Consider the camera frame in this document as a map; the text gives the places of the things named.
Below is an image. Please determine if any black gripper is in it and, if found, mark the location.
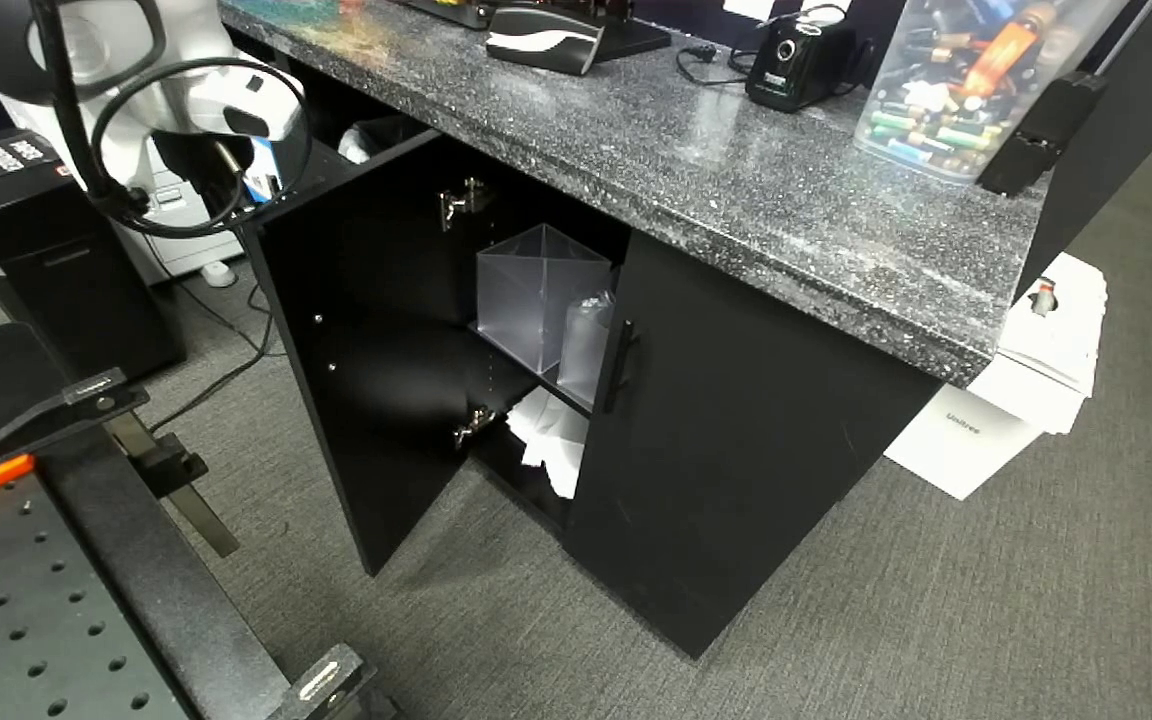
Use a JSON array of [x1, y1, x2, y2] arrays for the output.
[[185, 112, 293, 219]]

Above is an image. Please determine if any black cabinet door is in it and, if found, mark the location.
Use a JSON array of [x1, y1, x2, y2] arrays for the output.
[[236, 129, 545, 580], [559, 231, 946, 666]]

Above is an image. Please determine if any silver door hinge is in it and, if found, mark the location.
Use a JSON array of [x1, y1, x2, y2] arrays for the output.
[[437, 175, 490, 231], [449, 402, 503, 454]]

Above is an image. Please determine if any black cabinet body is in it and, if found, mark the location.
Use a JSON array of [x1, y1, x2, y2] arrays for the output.
[[236, 126, 946, 666]]

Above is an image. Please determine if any black side cabinet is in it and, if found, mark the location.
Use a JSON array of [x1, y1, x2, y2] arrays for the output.
[[1010, 0, 1152, 299]]

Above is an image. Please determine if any white plastic object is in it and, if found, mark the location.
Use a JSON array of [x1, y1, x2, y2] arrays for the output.
[[330, 117, 424, 174]]

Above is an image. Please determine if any colourful printed sheet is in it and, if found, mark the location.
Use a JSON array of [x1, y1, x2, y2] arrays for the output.
[[250, 0, 386, 31]]

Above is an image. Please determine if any black controller box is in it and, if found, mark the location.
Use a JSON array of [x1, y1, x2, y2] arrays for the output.
[[0, 129, 186, 393]]

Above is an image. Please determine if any clear plastic box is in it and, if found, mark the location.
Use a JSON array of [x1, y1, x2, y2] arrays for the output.
[[473, 219, 621, 387]]

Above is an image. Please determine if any black and white computer mouse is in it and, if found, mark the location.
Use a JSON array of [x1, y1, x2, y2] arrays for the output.
[[485, 3, 608, 81]]

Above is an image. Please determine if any black desk pad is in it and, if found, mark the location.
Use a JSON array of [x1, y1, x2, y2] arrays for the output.
[[390, 0, 677, 71]]

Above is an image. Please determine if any crumpled white paper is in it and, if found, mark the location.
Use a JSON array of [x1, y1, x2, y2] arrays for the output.
[[503, 383, 591, 504]]

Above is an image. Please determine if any perforated metal robot table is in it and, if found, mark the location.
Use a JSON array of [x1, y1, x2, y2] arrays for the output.
[[0, 424, 400, 720]]

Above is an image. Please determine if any grey granite countertop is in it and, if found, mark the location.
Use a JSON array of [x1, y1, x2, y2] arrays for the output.
[[215, 0, 1056, 393]]

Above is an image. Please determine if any black electric pencil sharpener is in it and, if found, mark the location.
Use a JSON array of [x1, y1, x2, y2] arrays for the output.
[[745, 0, 867, 112]]

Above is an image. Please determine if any clear bin of markers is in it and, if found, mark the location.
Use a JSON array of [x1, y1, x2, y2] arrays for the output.
[[850, 0, 1132, 186]]

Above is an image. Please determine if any black rectangular device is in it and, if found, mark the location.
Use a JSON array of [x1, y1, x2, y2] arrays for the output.
[[973, 71, 1112, 200]]

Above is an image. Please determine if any small binder clip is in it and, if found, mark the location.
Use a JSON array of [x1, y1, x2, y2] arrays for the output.
[[1025, 276, 1062, 319]]

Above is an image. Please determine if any white paper stack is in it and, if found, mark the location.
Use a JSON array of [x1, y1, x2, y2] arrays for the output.
[[990, 251, 1112, 406]]

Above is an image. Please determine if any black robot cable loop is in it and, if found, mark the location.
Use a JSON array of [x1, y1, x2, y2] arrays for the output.
[[22, 0, 316, 246]]

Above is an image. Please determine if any black floor cable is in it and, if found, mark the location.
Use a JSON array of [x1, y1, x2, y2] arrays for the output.
[[146, 281, 283, 435]]

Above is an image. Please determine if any black door handle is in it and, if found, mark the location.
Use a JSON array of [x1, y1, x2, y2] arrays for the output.
[[604, 317, 645, 422]]

